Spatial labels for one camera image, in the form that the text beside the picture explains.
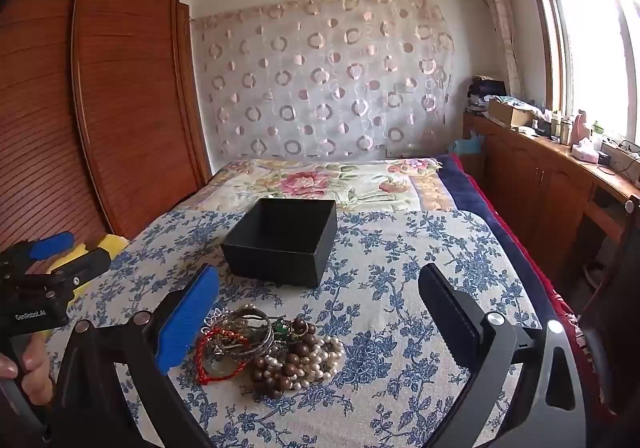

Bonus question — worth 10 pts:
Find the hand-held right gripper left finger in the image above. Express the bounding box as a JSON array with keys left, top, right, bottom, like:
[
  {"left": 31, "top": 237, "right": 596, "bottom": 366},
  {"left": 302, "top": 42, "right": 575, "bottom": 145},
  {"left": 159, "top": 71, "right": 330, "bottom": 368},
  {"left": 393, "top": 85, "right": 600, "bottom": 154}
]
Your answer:
[{"left": 47, "top": 264, "right": 221, "bottom": 448}]

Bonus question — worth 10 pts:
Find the yellow plush pillow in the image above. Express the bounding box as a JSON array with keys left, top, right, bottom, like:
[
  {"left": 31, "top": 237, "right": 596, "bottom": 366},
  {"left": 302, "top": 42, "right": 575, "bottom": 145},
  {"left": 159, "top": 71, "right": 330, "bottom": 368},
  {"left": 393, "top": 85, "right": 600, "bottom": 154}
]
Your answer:
[{"left": 47, "top": 234, "right": 131, "bottom": 309}]

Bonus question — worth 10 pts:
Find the wooden wardrobe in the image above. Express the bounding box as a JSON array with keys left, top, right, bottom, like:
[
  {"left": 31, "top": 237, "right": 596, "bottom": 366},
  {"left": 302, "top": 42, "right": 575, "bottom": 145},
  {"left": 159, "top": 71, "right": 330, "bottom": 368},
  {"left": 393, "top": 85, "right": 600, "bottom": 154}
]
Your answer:
[{"left": 0, "top": 0, "right": 211, "bottom": 254}]

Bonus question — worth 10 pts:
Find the stack of dark clothes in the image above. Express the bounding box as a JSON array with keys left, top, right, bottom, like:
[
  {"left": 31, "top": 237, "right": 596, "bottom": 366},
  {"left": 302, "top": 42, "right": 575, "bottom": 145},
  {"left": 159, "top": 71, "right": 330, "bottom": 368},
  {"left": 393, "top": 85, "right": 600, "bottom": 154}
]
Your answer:
[{"left": 467, "top": 75, "right": 508, "bottom": 116}]

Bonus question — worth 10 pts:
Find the brown wooden bead bracelet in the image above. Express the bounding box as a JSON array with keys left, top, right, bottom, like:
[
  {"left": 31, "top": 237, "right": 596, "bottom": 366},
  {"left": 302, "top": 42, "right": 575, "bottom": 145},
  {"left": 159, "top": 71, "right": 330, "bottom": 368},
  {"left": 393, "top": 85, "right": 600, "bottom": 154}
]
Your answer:
[{"left": 250, "top": 318, "right": 321, "bottom": 399}]

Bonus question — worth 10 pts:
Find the carved silver bangle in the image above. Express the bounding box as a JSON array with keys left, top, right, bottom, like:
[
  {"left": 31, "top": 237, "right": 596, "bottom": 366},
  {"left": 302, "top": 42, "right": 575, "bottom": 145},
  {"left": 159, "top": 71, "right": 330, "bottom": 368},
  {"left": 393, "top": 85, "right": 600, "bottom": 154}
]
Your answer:
[{"left": 220, "top": 308, "right": 275, "bottom": 359}]

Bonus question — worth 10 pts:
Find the thin silver chain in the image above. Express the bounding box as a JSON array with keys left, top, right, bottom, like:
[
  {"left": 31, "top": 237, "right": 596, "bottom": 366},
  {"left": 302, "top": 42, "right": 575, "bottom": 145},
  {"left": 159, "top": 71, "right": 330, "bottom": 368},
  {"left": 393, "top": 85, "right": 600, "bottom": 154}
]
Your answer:
[{"left": 202, "top": 308, "right": 236, "bottom": 329}]

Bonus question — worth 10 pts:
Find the black box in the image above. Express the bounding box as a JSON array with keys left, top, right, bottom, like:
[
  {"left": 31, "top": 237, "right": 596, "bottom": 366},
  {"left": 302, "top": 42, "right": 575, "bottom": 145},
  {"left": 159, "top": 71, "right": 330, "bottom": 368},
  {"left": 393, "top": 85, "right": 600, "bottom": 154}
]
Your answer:
[{"left": 221, "top": 198, "right": 338, "bottom": 289}]

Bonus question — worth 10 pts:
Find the circle-patterned sheer wall cloth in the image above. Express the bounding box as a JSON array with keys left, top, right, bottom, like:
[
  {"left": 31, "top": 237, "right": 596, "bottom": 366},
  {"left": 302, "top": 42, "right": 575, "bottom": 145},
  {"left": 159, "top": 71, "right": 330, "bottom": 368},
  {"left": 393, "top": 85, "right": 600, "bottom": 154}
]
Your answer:
[{"left": 190, "top": 0, "right": 456, "bottom": 161}]

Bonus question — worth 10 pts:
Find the person's left hand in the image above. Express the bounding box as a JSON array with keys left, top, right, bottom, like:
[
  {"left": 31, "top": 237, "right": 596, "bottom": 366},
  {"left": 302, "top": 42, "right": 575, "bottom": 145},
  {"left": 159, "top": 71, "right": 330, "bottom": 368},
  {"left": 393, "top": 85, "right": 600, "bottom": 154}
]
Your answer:
[{"left": 0, "top": 332, "right": 55, "bottom": 411}]

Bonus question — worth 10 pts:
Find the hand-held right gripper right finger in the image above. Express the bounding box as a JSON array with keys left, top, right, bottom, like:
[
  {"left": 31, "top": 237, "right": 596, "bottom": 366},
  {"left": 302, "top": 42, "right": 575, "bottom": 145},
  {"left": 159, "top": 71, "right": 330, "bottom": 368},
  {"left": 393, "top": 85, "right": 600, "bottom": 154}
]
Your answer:
[{"left": 417, "top": 263, "right": 588, "bottom": 448}]

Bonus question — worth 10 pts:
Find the pink tissue box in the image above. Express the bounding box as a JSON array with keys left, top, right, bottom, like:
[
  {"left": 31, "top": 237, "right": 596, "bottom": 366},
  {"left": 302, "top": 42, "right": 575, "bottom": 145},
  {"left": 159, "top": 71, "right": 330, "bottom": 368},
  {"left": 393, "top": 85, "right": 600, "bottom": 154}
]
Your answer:
[{"left": 570, "top": 138, "right": 601, "bottom": 164}]

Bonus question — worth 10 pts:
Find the red string bracelet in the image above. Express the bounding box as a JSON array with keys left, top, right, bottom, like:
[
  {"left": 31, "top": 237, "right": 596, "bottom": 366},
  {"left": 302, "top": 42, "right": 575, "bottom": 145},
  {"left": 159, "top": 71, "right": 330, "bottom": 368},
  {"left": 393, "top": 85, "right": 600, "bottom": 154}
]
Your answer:
[{"left": 195, "top": 325, "right": 251, "bottom": 385}]

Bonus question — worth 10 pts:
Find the wooden cabinet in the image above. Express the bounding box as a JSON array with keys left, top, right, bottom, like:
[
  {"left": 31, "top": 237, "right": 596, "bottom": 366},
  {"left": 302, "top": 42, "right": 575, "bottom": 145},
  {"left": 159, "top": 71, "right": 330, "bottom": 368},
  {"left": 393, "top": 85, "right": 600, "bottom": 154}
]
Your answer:
[{"left": 462, "top": 111, "right": 640, "bottom": 279}]

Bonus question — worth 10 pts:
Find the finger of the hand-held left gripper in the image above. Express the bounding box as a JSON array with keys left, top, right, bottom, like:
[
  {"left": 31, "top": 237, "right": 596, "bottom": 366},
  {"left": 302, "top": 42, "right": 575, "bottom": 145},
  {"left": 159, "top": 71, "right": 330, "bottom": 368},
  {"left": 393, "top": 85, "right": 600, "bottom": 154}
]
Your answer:
[
  {"left": 0, "top": 232, "right": 76, "bottom": 279},
  {"left": 10, "top": 248, "right": 112, "bottom": 291}
]

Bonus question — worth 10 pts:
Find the cardboard box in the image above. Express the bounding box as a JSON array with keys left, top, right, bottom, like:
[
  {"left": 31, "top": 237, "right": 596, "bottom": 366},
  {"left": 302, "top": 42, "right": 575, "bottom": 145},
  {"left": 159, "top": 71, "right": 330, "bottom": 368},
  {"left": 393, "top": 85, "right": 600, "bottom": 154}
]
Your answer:
[{"left": 487, "top": 96, "right": 536, "bottom": 129}]

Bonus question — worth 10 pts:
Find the wooden-framed window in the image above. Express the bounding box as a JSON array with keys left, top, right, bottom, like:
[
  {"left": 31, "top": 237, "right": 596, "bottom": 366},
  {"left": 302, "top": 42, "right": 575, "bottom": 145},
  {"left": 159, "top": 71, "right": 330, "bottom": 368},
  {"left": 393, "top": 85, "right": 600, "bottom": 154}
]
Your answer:
[{"left": 517, "top": 0, "right": 640, "bottom": 144}]

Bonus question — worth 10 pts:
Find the blue floral cloth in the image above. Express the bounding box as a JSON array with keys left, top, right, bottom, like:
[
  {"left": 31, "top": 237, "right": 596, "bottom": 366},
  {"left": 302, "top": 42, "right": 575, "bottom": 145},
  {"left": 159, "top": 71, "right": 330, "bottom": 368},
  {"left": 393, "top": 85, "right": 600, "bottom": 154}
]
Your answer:
[{"left": 50, "top": 209, "right": 551, "bottom": 448}]

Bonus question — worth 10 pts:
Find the floral blanket with navy border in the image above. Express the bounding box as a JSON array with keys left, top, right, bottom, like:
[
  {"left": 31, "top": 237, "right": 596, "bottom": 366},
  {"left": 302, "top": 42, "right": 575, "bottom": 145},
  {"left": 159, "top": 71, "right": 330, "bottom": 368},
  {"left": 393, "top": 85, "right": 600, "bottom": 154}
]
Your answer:
[{"left": 175, "top": 153, "right": 621, "bottom": 429}]

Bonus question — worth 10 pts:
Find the teal plastic bag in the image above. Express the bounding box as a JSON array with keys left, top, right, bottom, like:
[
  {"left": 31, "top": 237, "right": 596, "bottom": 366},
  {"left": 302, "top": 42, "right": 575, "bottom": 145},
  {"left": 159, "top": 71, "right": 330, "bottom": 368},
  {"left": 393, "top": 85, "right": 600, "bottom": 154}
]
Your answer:
[{"left": 447, "top": 135, "right": 486, "bottom": 156}]

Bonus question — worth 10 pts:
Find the patterned window curtain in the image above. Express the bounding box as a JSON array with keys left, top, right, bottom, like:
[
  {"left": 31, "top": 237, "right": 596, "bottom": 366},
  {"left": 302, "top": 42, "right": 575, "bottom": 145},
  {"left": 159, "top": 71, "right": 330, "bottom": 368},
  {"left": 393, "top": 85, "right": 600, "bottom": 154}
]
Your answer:
[{"left": 470, "top": 0, "right": 526, "bottom": 99}]

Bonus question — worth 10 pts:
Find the white pearl necklace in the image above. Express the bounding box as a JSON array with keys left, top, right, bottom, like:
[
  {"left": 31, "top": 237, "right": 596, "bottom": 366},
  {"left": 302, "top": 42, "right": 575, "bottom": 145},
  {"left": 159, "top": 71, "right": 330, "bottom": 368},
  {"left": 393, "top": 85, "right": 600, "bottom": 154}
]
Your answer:
[{"left": 262, "top": 335, "right": 346, "bottom": 391}]

